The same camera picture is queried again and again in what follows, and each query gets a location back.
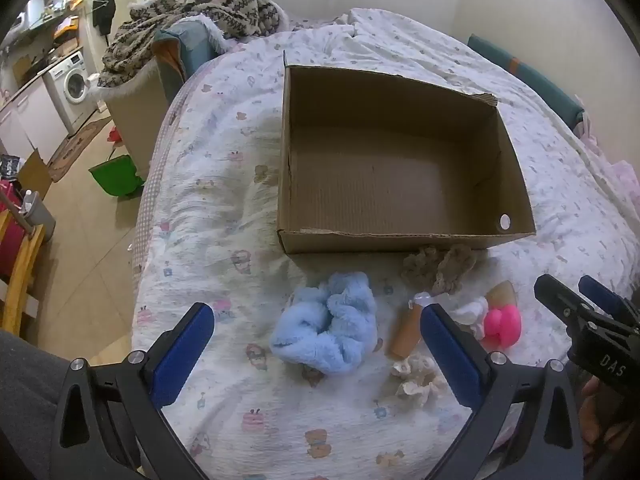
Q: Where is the white kitchen cabinet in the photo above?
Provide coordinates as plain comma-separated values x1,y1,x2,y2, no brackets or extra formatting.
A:
0,80,68,161

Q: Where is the person's right hand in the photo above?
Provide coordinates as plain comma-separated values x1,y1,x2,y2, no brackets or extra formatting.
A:
580,377,608,446

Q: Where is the teal pillow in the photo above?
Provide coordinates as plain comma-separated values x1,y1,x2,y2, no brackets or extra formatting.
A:
152,22,226,86

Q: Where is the pink soft toy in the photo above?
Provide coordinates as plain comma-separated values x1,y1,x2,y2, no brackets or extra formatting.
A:
482,307,522,350

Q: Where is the brown patterned floor rug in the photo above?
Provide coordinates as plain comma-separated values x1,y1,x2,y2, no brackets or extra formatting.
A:
47,116,113,183

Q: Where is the grey plastic container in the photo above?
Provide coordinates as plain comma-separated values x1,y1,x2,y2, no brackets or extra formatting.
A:
20,192,56,241

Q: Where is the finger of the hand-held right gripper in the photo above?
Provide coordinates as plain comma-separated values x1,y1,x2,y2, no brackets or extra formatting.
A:
579,275,636,321
534,274,601,331

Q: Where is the tan soft tube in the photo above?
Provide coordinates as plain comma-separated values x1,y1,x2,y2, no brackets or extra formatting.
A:
390,292,431,360

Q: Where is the cream ruffled scrunchie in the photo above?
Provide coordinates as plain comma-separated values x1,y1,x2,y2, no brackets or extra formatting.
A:
391,354,446,401

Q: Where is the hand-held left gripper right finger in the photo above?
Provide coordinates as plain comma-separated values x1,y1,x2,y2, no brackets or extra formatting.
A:
420,304,586,480

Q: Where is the black hanging garment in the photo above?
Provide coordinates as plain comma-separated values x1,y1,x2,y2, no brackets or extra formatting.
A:
92,0,117,36

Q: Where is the beige lace scrunchie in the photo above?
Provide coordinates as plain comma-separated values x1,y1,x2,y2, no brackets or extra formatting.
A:
402,244,480,295

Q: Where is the white printed bed quilt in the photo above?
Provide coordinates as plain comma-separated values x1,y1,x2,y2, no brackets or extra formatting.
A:
131,7,640,480

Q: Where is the person's grey trouser leg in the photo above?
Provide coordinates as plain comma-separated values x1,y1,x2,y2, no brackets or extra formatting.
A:
0,330,71,480

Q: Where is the red bag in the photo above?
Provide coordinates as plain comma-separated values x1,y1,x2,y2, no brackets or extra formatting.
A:
0,180,26,276

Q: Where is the fluffy light blue scrunchie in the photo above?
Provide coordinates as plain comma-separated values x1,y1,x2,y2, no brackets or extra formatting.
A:
270,271,378,376

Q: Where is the beige furniture panel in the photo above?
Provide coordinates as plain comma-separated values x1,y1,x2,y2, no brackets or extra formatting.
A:
107,77,171,181

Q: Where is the flat cardboard piece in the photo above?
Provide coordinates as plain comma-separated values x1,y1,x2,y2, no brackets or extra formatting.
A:
17,149,53,201

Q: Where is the green plastic bin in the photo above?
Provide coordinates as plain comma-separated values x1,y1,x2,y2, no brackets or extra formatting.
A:
89,155,146,198

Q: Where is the brown cardboard box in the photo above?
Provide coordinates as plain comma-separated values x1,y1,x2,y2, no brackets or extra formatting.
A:
276,50,537,256

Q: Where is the patterned knit blanket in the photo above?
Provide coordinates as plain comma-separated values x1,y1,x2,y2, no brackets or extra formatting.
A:
97,0,291,91

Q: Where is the yellow wooden chair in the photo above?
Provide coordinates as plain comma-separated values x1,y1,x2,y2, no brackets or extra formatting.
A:
0,210,46,336

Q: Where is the teal cushion with orange stripe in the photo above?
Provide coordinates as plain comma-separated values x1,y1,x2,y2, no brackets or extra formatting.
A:
467,34,586,128

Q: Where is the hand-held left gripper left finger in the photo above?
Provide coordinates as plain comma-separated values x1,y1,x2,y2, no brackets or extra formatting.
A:
50,302,216,480

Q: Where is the white washing machine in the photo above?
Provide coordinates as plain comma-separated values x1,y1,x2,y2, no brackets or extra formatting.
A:
42,50,93,128

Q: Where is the tan sponge wedge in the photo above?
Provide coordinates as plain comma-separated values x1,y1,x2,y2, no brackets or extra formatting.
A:
487,281,518,308

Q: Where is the white soft ball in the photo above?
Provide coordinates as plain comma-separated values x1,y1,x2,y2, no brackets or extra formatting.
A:
447,296,491,341

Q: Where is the pink cloth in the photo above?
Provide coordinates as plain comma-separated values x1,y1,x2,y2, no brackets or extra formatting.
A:
575,110,640,201

